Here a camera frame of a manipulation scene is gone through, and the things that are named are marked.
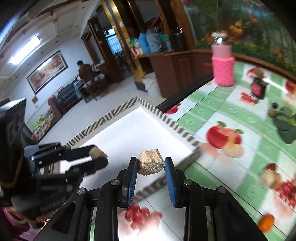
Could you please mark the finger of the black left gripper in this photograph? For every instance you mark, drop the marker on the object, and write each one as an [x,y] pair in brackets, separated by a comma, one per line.
[79,161]

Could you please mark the black jar with pink label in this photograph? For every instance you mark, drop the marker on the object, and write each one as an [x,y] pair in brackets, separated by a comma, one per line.
[258,87]

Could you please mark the framed landscape painting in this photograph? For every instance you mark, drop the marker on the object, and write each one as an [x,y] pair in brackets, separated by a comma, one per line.
[47,71]

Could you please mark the small orange fruit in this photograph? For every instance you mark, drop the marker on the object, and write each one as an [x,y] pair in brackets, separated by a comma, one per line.
[265,224]

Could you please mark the green leafy vegetable pile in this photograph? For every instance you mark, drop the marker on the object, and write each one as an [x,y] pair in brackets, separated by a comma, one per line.
[284,121]

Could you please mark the white tray with striped rim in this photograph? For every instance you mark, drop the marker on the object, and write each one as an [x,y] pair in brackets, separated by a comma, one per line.
[130,129]

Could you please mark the left hand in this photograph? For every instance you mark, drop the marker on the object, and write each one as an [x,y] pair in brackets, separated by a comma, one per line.
[14,226]

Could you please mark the brown kiwi fruit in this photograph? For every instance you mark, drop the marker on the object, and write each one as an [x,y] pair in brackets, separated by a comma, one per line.
[271,113]

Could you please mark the blue plastic jug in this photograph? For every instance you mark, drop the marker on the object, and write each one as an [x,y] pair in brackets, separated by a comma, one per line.
[144,44]

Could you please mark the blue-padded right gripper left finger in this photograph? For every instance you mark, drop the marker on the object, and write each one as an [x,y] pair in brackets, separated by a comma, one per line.
[129,182]

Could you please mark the fruit-print green checkered tablecloth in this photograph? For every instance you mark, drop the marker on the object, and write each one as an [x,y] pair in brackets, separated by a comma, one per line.
[240,146]

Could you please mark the pink knitted-sleeve bottle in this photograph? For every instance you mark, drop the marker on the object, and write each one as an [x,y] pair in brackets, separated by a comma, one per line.
[222,60]

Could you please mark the ceiling fluorescent light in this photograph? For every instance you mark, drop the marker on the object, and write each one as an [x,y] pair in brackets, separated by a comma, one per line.
[23,52]

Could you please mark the person in brown jacket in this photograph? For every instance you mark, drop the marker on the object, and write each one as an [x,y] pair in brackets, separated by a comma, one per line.
[86,74]

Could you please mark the wooden cabinet counter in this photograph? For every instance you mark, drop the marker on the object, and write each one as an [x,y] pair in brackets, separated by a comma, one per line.
[176,71]

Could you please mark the small brown fruit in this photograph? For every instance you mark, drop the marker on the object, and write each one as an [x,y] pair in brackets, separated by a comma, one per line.
[96,153]

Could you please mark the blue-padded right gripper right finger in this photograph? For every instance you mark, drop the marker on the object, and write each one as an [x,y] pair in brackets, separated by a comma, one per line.
[172,181]

